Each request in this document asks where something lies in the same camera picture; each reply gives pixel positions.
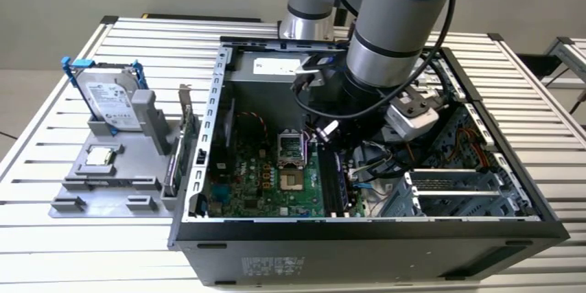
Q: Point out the aluminium side table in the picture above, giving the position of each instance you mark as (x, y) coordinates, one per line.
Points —
(575, 53)

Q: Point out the CPU socket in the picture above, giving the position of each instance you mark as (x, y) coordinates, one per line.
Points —
(292, 180)

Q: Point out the hard disk in blue carrier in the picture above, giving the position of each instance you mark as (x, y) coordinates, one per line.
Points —
(107, 101)

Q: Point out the metal expansion slot cover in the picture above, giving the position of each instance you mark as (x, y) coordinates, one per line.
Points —
(459, 193)

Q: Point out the black graphics card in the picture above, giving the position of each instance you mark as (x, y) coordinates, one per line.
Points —
(186, 135)

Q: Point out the green motherboard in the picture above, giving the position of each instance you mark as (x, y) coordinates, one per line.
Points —
(302, 200)

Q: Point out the black RAM slot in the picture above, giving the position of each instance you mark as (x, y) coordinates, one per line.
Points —
(325, 179)
(336, 186)
(330, 183)

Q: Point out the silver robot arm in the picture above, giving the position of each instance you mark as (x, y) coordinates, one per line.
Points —
(398, 25)

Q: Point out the silver CPU chip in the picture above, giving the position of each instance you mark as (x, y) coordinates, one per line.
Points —
(98, 157)

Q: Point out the RAM stick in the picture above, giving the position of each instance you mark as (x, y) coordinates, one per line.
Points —
(342, 183)
(110, 181)

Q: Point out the grey power supply unit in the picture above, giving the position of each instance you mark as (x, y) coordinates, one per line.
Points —
(270, 101)

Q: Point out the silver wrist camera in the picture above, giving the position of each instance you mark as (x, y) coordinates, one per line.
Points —
(412, 125)
(321, 78)

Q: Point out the grey parts rack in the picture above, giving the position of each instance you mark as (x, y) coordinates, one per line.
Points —
(133, 162)

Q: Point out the black PC case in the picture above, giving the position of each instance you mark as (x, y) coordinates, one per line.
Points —
(366, 258)

